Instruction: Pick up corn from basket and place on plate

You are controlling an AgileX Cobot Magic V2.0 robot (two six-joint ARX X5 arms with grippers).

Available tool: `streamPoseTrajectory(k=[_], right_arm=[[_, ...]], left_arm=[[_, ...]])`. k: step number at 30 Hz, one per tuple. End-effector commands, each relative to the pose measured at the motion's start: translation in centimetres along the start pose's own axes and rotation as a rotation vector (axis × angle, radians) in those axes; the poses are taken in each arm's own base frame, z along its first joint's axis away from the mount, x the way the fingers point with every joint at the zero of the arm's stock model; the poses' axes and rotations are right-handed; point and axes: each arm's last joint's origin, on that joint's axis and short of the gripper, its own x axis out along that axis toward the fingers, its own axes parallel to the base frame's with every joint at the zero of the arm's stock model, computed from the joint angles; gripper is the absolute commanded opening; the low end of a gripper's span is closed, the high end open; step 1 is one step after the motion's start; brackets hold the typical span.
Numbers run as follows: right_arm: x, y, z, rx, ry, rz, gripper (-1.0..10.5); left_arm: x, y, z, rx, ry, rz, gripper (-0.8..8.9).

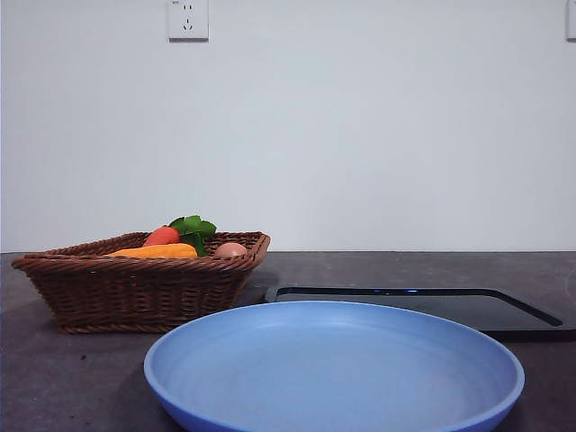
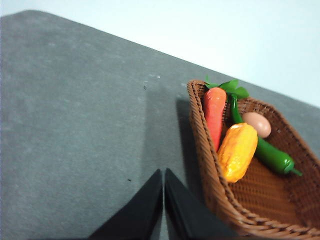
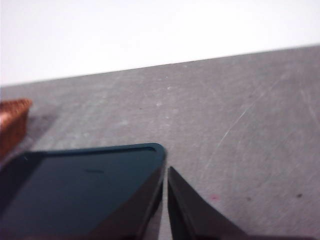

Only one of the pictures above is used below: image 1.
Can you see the orange corn cob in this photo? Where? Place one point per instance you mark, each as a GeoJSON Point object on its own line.
{"type": "Point", "coordinates": [157, 251]}

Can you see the blue round plate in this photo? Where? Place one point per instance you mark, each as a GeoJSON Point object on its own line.
{"type": "Point", "coordinates": [333, 369]}

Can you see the brown wicker basket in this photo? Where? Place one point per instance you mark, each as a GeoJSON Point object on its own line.
{"type": "Point", "coordinates": [135, 292]}

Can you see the brown egg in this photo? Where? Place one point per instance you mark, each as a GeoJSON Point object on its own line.
{"type": "Point", "coordinates": [230, 249]}

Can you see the green leafy vegetable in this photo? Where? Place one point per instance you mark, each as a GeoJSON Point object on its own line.
{"type": "Point", "coordinates": [194, 227]}

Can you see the red-orange carrot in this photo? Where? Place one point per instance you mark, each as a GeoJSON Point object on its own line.
{"type": "Point", "coordinates": [163, 236]}

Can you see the black cutting board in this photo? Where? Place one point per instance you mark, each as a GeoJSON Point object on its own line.
{"type": "Point", "coordinates": [495, 310]}

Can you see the white wall socket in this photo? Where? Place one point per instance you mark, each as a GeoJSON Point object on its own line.
{"type": "Point", "coordinates": [188, 22]}

